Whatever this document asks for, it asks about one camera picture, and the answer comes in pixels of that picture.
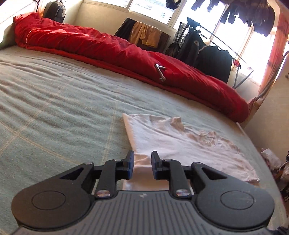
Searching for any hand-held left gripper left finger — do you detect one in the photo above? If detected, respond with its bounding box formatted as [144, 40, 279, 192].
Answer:
[60, 150, 135, 199]

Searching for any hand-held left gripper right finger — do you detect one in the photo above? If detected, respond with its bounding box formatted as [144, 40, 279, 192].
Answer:
[151, 151, 226, 199]

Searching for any white printed t-shirt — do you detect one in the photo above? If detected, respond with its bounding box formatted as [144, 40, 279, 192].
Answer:
[122, 113, 260, 192]

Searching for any metal clothes rack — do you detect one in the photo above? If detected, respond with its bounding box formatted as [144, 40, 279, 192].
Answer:
[176, 18, 254, 89]

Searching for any red duvet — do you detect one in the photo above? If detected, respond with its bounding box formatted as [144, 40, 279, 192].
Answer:
[12, 12, 249, 123]

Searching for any brown chair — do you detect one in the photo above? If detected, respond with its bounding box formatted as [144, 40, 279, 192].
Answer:
[156, 33, 171, 53]

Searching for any black jacket with round patch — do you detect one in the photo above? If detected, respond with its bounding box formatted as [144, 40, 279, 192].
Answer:
[166, 19, 206, 62]

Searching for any orange draped cloth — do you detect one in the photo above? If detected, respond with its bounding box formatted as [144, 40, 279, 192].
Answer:
[129, 21, 162, 48]

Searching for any black draped cloth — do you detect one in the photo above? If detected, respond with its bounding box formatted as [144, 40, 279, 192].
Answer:
[114, 18, 137, 42]

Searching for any pink fringed curtain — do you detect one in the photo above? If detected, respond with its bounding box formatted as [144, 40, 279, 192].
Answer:
[248, 9, 289, 106]

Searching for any grey backpack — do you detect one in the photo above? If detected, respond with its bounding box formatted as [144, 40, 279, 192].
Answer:
[43, 0, 66, 23]

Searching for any green and white pillow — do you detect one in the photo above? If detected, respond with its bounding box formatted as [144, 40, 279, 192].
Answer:
[0, 14, 17, 49]

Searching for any grey metal crank handle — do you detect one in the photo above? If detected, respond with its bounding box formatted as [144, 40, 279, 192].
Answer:
[155, 64, 167, 82]

